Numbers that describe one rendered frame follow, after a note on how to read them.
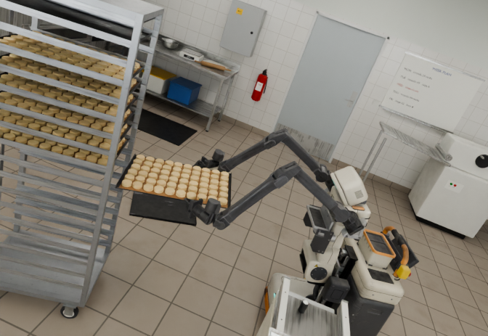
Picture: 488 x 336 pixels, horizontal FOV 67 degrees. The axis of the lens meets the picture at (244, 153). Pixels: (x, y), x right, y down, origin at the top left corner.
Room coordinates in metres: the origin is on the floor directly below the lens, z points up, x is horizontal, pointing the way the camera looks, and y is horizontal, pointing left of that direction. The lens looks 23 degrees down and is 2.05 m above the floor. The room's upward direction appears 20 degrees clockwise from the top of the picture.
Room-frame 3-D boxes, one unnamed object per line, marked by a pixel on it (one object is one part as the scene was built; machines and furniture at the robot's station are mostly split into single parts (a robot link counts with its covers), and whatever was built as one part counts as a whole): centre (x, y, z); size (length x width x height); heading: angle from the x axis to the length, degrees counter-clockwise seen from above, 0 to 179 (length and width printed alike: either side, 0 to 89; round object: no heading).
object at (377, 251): (2.04, -0.98, 0.87); 0.23 x 0.15 x 0.11; 9
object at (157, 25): (2.00, 0.66, 0.97); 0.03 x 0.03 x 1.70; 9
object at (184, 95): (5.52, 1.20, 0.36); 0.46 x 0.38 x 0.26; 176
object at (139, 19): (1.56, 0.59, 0.97); 0.03 x 0.03 x 1.70; 9
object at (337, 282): (1.93, -0.72, 0.62); 0.28 x 0.27 x 0.25; 9
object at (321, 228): (1.97, -0.58, 0.93); 0.28 x 0.16 x 0.22; 9
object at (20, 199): (1.93, 0.96, 0.42); 0.64 x 0.03 x 0.03; 99
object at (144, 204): (2.93, 0.54, 0.01); 0.60 x 0.40 x 0.03; 108
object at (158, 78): (5.57, 1.65, 0.36); 0.46 x 0.38 x 0.26; 174
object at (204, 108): (5.55, 1.50, 0.49); 1.90 x 0.72 x 0.98; 84
